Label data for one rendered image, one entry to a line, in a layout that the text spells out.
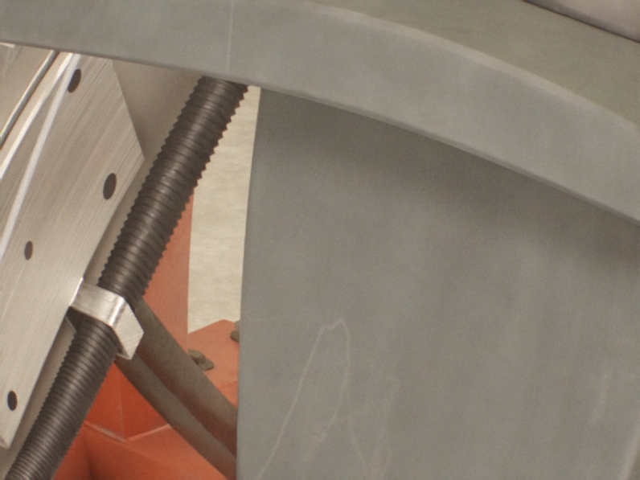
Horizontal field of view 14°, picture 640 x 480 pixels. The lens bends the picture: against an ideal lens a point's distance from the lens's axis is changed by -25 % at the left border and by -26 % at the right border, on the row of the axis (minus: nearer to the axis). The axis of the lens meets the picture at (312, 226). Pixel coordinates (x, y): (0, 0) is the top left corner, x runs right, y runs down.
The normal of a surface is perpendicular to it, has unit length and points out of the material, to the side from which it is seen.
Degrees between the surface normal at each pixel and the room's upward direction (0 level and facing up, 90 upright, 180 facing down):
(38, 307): 90
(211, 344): 0
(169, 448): 0
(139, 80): 90
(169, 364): 90
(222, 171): 0
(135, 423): 90
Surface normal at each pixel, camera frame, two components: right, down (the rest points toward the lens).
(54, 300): 0.85, 0.23
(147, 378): -0.41, 0.85
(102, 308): -0.27, -0.58
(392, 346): -0.60, 0.20
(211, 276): 0.08, -0.94
